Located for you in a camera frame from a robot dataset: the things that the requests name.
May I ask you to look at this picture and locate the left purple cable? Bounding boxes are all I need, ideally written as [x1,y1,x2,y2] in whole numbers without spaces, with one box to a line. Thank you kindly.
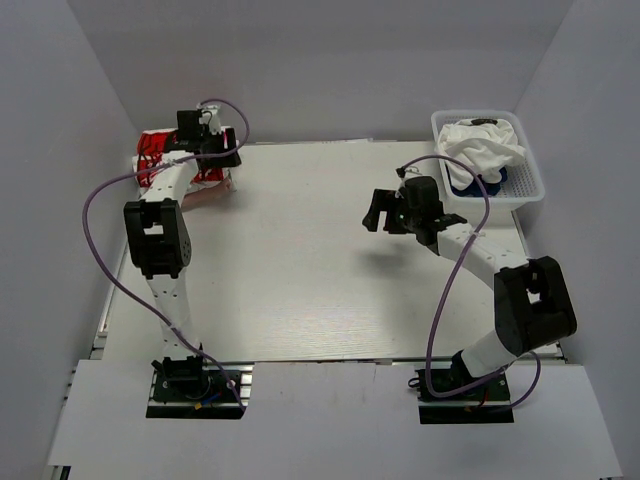
[81,97,251,412]

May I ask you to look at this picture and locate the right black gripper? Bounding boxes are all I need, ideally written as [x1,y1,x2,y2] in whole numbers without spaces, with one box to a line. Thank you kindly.
[363,190,420,235]

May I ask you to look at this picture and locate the white t-shirt with tag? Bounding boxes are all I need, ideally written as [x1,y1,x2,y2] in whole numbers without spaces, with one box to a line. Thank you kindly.
[436,118,527,183]

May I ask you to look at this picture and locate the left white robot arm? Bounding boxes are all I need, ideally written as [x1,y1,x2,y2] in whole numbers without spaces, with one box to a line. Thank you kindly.
[124,105,240,399]

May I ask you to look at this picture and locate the folded printed white t-shirt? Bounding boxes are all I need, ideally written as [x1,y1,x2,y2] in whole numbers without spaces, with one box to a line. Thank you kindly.
[132,155,153,189]

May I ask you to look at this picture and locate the white logo t-shirt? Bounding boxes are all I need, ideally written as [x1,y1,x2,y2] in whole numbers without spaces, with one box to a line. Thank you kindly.
[132,129,231,194]

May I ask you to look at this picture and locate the blue t-shirt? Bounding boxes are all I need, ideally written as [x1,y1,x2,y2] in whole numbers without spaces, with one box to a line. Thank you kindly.
[451,168,508,198]

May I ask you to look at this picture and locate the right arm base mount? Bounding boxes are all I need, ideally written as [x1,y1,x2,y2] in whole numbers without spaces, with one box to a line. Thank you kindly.
[407,369,514,425]

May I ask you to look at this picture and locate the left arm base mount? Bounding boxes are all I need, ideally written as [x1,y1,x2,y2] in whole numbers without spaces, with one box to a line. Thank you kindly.
[146,356,252,420]

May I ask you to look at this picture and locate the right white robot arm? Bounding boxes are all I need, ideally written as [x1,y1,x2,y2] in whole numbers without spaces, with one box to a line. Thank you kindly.
[362,176,577,399]

